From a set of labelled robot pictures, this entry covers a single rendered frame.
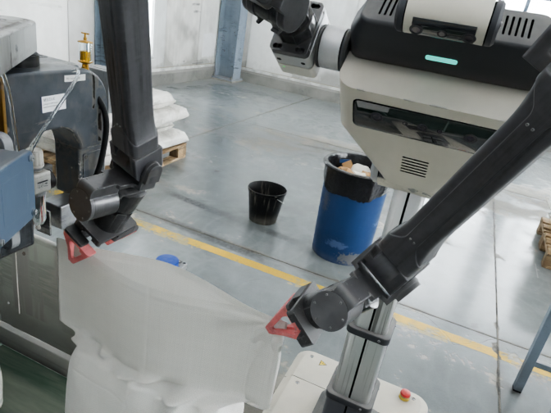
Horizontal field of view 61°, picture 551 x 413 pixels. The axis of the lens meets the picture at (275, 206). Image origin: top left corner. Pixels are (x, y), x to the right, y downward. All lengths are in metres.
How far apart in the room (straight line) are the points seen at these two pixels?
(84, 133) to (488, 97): 0.80
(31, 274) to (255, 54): 8.23
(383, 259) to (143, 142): 0.42
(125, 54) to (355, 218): 2.44
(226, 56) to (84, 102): 8.60
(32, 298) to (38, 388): 0.32
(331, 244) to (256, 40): 6.91
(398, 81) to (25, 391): 1.32
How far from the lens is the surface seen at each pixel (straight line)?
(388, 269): 0.68
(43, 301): 1.74
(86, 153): 1.06
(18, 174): 0.62
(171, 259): 1.27
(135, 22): 0.68
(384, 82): 0.99
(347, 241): 3.06
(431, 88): 0.98
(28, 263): 1.71
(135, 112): 0.75
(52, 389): 1.61
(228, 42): 9.55
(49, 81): 0.96
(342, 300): 0.64
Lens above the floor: 1.51
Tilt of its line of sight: 23 degrees down
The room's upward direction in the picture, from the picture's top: 10 degrees clockwise
